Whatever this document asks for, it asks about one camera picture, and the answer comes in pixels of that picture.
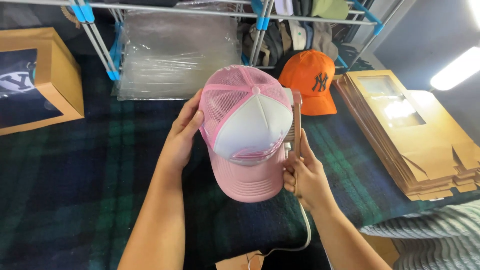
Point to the person's right hand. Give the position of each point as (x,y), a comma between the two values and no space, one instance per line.
(309,180)

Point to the person's left hand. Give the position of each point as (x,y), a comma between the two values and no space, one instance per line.
(182,140)

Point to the pink handheld garment steamer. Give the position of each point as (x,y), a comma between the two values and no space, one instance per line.
(296,120)

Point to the pink and white mesh cap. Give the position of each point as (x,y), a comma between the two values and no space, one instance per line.
(245,131)

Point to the stack of clear plastic bags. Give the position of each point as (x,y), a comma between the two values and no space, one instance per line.
(176,52)

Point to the dark plaid blanket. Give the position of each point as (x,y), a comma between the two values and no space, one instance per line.
(93,176)

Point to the orange baseball cap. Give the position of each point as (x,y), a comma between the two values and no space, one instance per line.
(311,80)

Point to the brown cardboard box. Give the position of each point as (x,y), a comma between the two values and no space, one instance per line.
(240,262)

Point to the stack of flat kraft boxes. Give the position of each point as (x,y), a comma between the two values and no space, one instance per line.
(410,138)

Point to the metal rack with caps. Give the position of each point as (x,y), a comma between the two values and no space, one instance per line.
(232,30)

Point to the kraft window box with cap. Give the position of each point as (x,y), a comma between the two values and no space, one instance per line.
(35,80)

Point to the bright ceiling tube light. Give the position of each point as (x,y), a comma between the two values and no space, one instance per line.
(455,69)

